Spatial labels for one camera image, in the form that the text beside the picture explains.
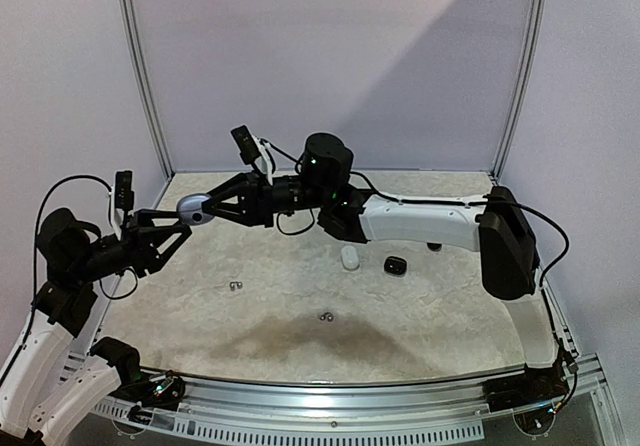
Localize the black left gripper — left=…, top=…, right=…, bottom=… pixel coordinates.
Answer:
left=71, top=207, right=191, bottom=282

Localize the silver blue charging case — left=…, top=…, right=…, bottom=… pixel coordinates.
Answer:
left=176, top=193, right=214, bottom=226

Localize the white oval charging case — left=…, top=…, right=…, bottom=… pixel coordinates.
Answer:
left=340, top=245, right=360, bottom=271

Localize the glossy black earbud charging case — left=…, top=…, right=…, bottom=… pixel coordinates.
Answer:
left=383, top=256, right=408, bottom=277

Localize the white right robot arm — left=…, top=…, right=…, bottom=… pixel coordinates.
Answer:
left=202, top=126, right=560, bottom=402

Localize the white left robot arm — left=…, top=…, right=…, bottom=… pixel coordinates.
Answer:
left=1, top=208, right=191, bottom=445

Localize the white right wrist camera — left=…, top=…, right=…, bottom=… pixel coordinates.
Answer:
left=231, top=125, right=276, bottom=185

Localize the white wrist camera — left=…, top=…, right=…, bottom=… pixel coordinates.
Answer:
left=108, top=170, right=134, bottom=239
left=231, top=125, right=276, bottom=185

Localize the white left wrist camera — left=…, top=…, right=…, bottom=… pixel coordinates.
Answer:
left=108, top=170, right=134, bottom=239

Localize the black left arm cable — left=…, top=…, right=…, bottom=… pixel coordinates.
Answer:
left=33, top=174, right=139, bottom=301

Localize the aluminium left corner post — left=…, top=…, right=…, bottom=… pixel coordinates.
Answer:
left=119, top=0, right=175, bottom=180

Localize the aluminium corner post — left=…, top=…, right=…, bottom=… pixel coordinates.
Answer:
left=489, top=0, right=546, bottom=183
left=119, top=0, right=175, bottom=180

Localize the white perforated cable tray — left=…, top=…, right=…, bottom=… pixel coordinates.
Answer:
left=66, top=398, right=486, bottom=445

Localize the aluminium right corner post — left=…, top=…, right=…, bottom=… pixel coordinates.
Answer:
left=489, top=0, right=546, bottom=183

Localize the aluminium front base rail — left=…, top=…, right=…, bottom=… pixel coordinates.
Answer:
left=64, top=350, right=616, bottom=440

